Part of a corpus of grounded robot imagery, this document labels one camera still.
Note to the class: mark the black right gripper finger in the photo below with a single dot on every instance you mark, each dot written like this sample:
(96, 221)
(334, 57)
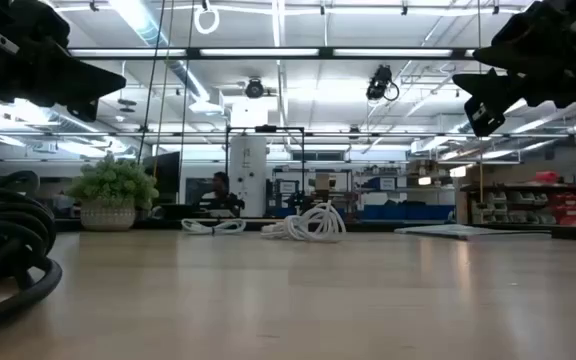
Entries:
(488, 97)
(503, 59)

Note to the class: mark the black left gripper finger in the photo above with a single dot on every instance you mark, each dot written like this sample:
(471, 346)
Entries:
(83, 111)
(78, 80)

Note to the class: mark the green plant in white pot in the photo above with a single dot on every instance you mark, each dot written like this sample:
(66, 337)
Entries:
(112, 192)

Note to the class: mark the black monitor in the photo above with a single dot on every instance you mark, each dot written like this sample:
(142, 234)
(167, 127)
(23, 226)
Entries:
(165, 175)

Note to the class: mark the shelf with red bins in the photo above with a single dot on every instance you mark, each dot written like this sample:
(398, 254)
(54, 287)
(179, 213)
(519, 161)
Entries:
(558, 202)

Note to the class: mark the grey flat mat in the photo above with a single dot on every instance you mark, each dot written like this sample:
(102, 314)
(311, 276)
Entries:
(463, 230)

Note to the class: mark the blue storage bins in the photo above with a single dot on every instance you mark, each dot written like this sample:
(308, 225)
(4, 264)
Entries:
(408, 211)

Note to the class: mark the person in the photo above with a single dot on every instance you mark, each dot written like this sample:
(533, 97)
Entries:
(220, 195)

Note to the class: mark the white cylindrical tank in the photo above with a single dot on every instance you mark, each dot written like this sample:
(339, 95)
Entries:
(248, 175)

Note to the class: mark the black overhead camera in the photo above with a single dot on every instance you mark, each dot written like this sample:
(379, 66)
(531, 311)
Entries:
(380, 82)

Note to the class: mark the round black ceiling camera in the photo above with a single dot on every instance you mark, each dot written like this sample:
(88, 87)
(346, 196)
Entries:
(254, 88)

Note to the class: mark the black frame bar with lights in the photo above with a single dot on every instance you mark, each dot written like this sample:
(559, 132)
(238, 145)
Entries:
(268, 52)

